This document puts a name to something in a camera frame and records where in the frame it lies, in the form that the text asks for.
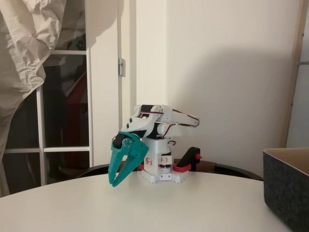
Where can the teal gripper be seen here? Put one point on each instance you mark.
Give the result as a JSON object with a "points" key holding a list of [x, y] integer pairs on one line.
{"points": [[135, 152]]}

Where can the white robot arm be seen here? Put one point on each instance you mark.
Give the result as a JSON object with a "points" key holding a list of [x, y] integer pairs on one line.
{"points": [[157, 147]]}

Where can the dark grey felt bin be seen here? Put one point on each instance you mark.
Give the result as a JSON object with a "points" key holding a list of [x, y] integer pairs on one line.
{"points": [[282, 183]]}

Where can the black clamp with red pad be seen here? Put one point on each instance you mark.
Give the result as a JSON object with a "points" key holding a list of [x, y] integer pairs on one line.
{"points": [[142, 167], [190, 154]]}

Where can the yellow F5 tape label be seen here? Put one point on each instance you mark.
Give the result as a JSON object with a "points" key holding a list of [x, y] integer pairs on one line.
{"points": [[148, 161]]}

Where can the yellow F3 tape label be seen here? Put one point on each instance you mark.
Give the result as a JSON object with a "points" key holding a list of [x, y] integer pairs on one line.
{"points": [[165, 160]]}

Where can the white glazed door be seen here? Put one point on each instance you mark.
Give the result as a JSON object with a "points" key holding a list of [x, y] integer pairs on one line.
{"points": [[89, 96]]}

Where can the metal door hinge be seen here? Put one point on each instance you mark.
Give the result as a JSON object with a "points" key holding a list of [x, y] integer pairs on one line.
{"points": [[121, 67]]}

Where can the dark curved chair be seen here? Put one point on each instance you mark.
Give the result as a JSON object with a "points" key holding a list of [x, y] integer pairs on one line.
{"points": [[229, 168]]}

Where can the beige crumpled curtain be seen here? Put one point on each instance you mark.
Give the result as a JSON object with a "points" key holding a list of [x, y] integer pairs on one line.
{"points": [[19, 48]]}

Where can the wood framed frosted panel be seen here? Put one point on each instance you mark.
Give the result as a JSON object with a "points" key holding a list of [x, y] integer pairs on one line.
{"points": [[293, 72]]}

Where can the metal rail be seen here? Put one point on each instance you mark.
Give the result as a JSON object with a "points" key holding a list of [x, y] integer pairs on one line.
{"points": [[303, 62]]}

